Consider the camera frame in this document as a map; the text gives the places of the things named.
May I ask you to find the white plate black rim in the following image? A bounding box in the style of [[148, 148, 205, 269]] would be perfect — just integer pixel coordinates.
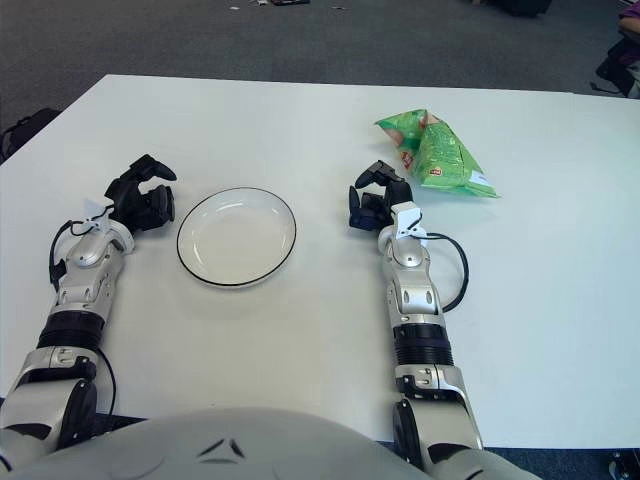
[[176, 186, 298, 290]]

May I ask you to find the black backpack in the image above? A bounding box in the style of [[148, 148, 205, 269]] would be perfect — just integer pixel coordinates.
[[0, 107, 64, 161]]

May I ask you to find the green snack chips bag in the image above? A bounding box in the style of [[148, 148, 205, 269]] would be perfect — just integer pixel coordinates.
[[374, 106, 503, 201]]

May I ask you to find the person in pink top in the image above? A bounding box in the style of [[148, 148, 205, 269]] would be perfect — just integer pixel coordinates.
[[618, 2, 640, 36]]

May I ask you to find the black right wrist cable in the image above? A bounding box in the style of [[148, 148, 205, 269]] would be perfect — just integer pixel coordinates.
[[424, 232, 470, 314]]

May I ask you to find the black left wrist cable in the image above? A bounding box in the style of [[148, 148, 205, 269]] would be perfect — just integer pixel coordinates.
[[48, 207, 111, 289]]

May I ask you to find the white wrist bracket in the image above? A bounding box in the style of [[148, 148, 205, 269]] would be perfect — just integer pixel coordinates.
[[82, 197, 114, 234], [392, 202, 426, 241]]

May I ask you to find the grey robot torso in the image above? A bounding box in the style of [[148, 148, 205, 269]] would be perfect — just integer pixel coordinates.
[[0, 405, 426, 480]]

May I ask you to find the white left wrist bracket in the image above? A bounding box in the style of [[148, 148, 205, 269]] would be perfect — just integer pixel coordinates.
[[82, 197, 114, 234]]

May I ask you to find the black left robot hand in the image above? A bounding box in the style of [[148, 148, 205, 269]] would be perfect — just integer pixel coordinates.
[[103, 154, 178, 234]]

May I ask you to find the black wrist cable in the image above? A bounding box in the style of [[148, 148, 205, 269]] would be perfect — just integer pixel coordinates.
[[48, 207, 111, 289], [424, 232, 470, 314]]

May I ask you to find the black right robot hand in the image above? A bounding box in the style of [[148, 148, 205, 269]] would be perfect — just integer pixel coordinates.
[[348, 159, 415, 234]]

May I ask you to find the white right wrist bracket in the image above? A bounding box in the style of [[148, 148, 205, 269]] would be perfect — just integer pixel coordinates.
[[392, 202, 426, 241]]

